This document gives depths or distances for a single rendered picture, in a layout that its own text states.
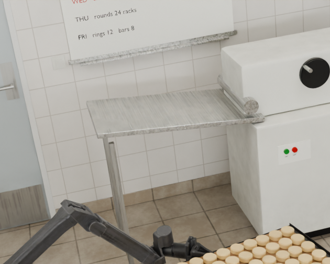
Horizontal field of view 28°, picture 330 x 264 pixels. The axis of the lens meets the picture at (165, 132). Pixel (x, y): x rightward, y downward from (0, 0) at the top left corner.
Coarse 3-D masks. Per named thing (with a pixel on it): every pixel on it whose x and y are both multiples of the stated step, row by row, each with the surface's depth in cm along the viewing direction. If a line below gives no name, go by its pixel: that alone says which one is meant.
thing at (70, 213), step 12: (72, 204) 214; (60, 216) 211; (72, 216) 210; (84, 216) 213; (96, 216) 217; (48, 228) 210; (60, 228) 211; (84, 228) 215; (36, 240) 210; (48, 240) 211; (24, 252) 209; (36, 252) 210
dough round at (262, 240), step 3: (258, 237) 247; (261, 237) 247; (264, 237) 247; (267, 237) 247; (258, 240) 246; (261, 240) 245; (264, 240) 245; (267, 240) 245; (258, 243) 246; (261, 243) 245; (264, 243) 245; (267, 243) 245
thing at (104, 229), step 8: (88, 224) 215; (96, 224) 215; (104, 224) 220; (96, 232) 217; (104, 232) 223; (112, 232) 225; (120, 232) 228; (112, 240) 227; (120, 240) 229; (128, 240) 231; (136, 240) 236; (120, 248) 231; (128, 248) 233; (136, 248) 235; (144, 248) 237; (136, 256) 237; (144, 256) 238; (152, 256) 240
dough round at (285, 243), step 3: (279, 240) 245; (282, 240) 244; (285, 240) 244; (288, 240) 244; (291, 240) 244; (279, 243) 243; (282, 243) 243; (285, 243) 243; (288, 243) 243; (291, 243) 243; (282, 246) 243; (285, 246) 242; (288, 246) 242
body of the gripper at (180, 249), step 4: (192, 236) 245; (188, 240) 243; (176, 244) 246; (180, 244) 245; (184, 244) 245; (188, 244) 241; (172, 248) 245; (176, 248) 244; (180, 248) 244; (184, 248) 243; (188, 248) 242; (176, 252) 244; (180, 252) 244; (184, 252) 243; (188, 252) 242; (176, 256) 245; (180, 256) 244; (184, 256) 243
